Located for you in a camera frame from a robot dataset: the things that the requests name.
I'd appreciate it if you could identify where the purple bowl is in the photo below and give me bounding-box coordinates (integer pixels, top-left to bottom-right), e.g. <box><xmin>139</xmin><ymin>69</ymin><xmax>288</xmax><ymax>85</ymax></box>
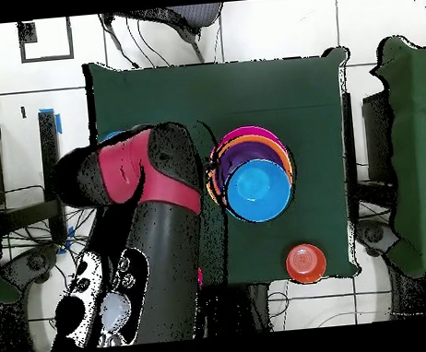
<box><xmin>212</xmin><ymin>136</ymin><xmax>289</xmax><ymax>203</ymax></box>

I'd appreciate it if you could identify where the medium blue bowl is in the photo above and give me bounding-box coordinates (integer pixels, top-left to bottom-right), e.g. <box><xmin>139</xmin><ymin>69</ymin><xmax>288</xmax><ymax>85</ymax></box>
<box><xmin>221</xmin><ymin>156</ymin><xmax>296</xmax><ymax>226</ymax></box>

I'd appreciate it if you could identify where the large pink bowl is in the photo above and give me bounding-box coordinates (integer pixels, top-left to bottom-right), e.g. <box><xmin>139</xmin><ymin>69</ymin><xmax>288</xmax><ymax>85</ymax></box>
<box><xmin>208</xmin><ymin>122</ymin><xmax>285</xmax><ymax>158</ymax></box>

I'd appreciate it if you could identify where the large orange bowl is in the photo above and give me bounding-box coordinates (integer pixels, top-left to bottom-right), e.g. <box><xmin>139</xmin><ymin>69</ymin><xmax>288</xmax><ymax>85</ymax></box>
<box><xmin>201</xmin><ymin>130</ymin><xmax>297</xmax><ymax>209</ymax></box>

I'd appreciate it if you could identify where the dark green tablecloth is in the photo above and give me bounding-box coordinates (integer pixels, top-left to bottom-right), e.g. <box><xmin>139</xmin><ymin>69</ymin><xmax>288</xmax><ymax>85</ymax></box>
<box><xmin>81</xmin><ymin>40</ymin><xmax>369</xmax><ymax>299</ymax></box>

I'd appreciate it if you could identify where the small orange bowl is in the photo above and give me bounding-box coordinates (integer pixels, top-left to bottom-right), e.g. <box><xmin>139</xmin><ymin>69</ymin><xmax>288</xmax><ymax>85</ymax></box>
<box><xmin>284</xmin><ymin>241</ymin><xmax>329</xmax><ymax>286</ymax></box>

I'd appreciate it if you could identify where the grey mesh office chair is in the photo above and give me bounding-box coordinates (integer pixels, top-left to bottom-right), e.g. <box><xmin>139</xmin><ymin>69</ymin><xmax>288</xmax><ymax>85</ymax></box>
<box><xmin>97</xmin><ymin>2</ymin><xmax>229</xmax><ymax>73</ymax></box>

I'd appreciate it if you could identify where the blue tape strip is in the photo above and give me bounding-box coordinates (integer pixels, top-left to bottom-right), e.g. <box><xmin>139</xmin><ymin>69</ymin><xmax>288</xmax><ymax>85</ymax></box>
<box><xmin>39</xmin><ymin>106</ymin><xmax>63</xmax><ymax>137</ymax></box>

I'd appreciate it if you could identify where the black chair base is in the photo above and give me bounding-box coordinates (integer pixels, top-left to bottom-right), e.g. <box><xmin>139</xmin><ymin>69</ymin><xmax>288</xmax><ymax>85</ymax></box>
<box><xmin>353</xmin><ymin>217</ymin><xmax>398</xmax><ymax>261</ymax></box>
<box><xmin>0</xmin><ymin>243</ymin><xmax>65</xmax><ymax>296</ymax></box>

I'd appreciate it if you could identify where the black metal stand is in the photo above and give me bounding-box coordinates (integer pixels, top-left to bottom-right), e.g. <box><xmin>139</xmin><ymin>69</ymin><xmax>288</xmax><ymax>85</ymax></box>
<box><xmin>0</xmin><ymin>109</ymin><xmax>71</xmax><ymax>247</ymax></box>

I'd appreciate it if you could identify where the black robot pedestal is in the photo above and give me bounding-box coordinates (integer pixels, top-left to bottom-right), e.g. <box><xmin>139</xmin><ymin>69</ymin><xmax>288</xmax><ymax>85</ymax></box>
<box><xmin>192</xmin><ymin>280</ymin><xmax>276</xmax><ymax>339</ymax></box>

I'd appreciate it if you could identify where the tangle of floor cables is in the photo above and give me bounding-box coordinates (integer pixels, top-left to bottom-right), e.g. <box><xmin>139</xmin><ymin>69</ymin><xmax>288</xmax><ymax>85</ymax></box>
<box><xmin>0</xmin><ymin>180</ymin><xmax>105</xmax><ymax>295</ymax></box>

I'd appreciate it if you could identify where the black square floor frame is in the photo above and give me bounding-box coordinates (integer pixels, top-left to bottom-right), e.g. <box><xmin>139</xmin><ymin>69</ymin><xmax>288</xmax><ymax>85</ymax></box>
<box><xmin>16</xmin><ymin>16</ymin><xmax>75</xmax><ymax>65</ymax></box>

